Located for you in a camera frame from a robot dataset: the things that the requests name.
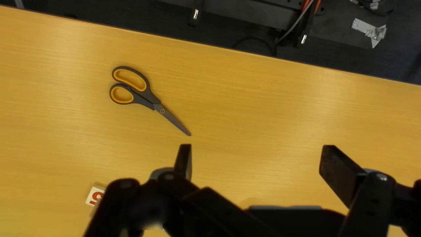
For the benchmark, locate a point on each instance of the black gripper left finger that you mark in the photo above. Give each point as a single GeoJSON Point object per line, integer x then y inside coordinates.
{"type": "Point", "coordinates": [175, 211]}

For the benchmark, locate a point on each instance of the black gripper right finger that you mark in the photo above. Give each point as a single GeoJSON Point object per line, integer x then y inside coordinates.
{"type": "Point", "coordinates": [376, 205]}

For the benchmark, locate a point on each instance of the white wooden peg board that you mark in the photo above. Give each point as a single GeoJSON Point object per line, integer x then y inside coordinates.
{"type": "Point", "coordinates": [93, 196]}

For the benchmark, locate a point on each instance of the grey tape patch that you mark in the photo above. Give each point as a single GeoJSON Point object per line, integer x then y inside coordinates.
{"type": "Point", "coordinates": [369, 30]}

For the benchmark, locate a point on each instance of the black under-table bar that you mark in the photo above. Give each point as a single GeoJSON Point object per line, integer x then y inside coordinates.
{"type": "Point", "coordinates": [244, 10]}

